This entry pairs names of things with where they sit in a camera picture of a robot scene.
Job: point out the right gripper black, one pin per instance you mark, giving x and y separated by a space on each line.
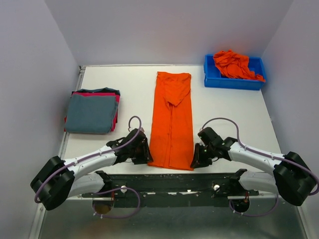
198 161

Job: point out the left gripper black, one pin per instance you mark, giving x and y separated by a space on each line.
146 156

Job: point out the orange t shirt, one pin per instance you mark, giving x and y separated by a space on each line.
172 143
235 65

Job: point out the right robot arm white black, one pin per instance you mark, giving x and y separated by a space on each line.
284 174

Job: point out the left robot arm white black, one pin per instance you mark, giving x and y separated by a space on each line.
60 179

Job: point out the folded dark teal t shirt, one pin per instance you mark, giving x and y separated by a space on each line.
102 90

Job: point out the blue plastic bin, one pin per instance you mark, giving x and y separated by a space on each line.
214 79

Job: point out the crumpled orange t shirt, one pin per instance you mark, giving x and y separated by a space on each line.
235 65

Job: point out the black mounting base rail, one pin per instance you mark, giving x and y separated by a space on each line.
173 190

